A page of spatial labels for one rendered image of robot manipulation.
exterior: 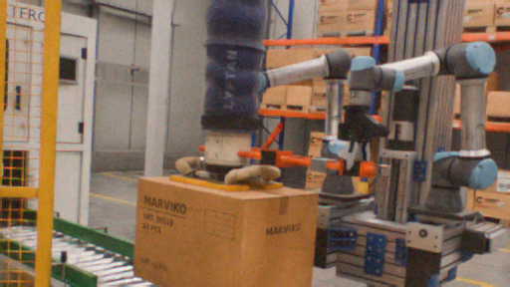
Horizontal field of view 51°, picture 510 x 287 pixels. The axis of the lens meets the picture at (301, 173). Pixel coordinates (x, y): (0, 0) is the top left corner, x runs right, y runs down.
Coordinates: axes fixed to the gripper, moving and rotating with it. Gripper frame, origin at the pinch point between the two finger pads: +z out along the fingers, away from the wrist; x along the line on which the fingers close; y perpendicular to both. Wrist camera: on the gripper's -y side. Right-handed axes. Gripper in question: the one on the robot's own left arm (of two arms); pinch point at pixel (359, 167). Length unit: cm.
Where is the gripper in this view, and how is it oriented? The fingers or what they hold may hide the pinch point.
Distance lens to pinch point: 171.2
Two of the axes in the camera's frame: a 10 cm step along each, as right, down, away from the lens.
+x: -6.2, 0.0, -7.9
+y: -7.8, -1.1, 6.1
